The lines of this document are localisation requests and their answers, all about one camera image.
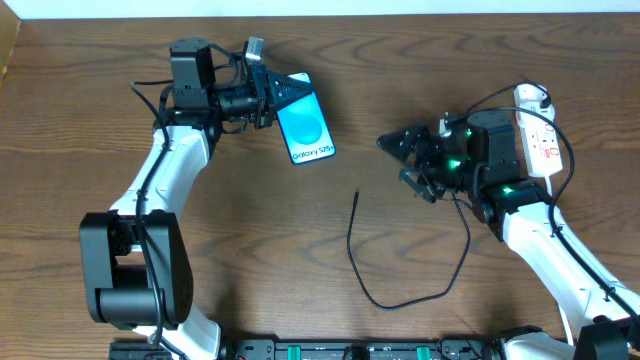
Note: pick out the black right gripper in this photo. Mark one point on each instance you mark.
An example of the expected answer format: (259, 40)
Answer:
(424, 161)

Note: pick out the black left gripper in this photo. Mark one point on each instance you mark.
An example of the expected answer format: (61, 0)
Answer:
(263, 96)

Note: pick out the blue Galaxy smartphone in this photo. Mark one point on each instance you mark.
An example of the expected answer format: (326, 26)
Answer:
(304, 128)

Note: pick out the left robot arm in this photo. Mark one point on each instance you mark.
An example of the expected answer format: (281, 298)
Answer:
(136, 269)

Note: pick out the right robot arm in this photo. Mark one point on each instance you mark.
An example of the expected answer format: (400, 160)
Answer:
(475, 154)

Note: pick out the white USB charger adapter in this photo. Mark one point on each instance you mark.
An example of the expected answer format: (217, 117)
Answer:
(535, 99)

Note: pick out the white power strip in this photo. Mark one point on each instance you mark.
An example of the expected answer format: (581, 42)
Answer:
(540, 145)

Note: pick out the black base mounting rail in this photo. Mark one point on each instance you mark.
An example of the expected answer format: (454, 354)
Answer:
(446, 348)

